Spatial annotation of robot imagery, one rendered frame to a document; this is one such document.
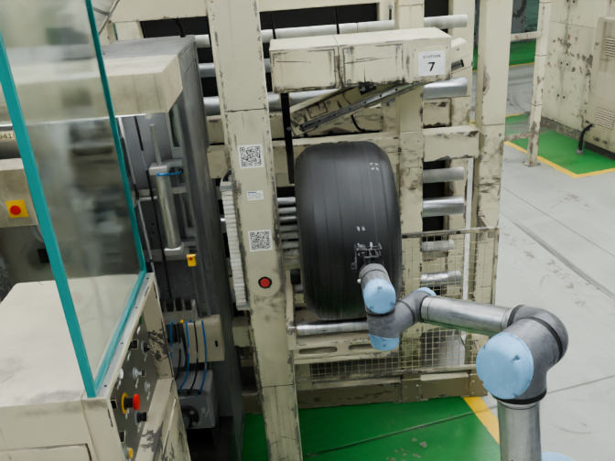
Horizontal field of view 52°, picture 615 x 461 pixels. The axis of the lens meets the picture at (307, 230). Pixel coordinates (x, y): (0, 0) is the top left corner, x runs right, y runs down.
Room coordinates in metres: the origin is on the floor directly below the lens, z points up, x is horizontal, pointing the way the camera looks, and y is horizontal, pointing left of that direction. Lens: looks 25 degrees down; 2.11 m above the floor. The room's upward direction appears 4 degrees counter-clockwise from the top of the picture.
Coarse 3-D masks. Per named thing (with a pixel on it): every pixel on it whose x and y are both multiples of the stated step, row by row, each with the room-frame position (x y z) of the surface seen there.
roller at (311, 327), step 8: (320, 320) 1.82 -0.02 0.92; (328, 320) 1.81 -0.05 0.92; (336, 320) 1.81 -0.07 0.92; (344, 320) 1.81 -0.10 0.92; (352, 320) 1.80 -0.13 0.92; (360, 320) 1.80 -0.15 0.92; (304, 328) 1.79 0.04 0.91; (312, 328) 1.79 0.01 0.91; (320, 328) 1.79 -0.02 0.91; (328, 328) 1.79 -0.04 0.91; (336, 328) 1.79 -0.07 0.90; (344, 328) 1.79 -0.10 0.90; (352, 328) 1.79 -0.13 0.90; (360, 328) 1.79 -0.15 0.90; (368, 328) 1.79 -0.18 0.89
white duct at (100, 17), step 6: (96, 0) 2.14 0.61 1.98; (102, 0) 2.15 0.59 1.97; (108, 0) 2.16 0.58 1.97; (114, 0) 2.19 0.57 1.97; (96, 6) 2.15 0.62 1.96; (102, 6) 2.16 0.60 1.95; (108, 6) 2.18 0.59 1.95; (96, 12) 2.15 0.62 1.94; (102, 12) 2.16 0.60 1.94; (108, 12) 2.20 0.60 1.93; (96, 18) 2.16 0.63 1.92; (102, 18) 2.18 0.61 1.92
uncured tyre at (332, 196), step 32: (320, 160) 1.87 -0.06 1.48; (352, 160) 1.85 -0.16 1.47; (384, 160) 1.88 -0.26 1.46; (320, 192) 1.75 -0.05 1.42; (352, 192) 1.75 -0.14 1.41; (384, 192) 1.75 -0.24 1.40; (320, 224) 1.69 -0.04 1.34; (352, 224) 1.69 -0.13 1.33; (384, 224) 1.69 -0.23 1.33; (320, 256) 1.66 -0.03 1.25; (352, 256) 1.66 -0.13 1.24; (384, 256) 1.66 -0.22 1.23; (320, 288) 1.66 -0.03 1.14; (352, 288) 1.66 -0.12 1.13
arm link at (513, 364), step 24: (504, 336) 1.05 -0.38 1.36; (528, 336) 1.04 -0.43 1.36; (552, 336) 1.05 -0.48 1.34; (480, 360) 1.04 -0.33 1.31; (504, 360) 1.00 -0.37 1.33; (528, 360) 0.99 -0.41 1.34; (552, 360) 1.02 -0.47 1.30; (504, 384) 0.99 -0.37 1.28; (528, 384) 0.97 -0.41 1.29; (504, 408) 1.01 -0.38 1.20; (528, 408) 0.99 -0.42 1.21; (504, 432) 1.01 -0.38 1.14; (528, 432) 0.99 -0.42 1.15; (504, 456) 1.01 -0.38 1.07; (528, 456) 0.98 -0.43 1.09
